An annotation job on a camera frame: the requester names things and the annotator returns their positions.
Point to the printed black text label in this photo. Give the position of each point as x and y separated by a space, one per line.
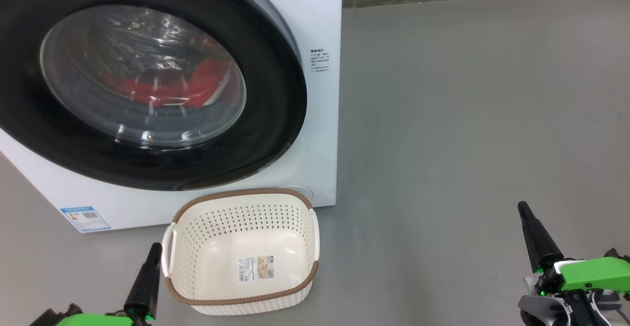
320 61

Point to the white front-load washing machine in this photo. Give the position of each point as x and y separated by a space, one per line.
320 119

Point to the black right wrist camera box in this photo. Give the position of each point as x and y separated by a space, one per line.
618 255

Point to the round white filter cover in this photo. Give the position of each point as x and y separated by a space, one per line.
298 191

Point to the washing machine door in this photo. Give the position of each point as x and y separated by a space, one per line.
275 119

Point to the steel washing machine drum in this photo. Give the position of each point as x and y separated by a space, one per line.
123 35

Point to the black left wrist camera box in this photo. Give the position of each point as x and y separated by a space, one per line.
54 317

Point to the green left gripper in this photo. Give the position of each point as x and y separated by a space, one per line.
93 321

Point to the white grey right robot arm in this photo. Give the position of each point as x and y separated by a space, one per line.
541 311

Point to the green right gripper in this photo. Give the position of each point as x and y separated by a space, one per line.
595 273

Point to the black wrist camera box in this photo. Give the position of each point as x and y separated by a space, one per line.
54 317
618 255

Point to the cream perforated basket brown rim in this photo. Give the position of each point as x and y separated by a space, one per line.
246 237

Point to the paper product label sticker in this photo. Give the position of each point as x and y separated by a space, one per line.
256 268

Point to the red and white garment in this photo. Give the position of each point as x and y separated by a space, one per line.
197 87

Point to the blue energy label sticker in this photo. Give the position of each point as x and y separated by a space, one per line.
86 218

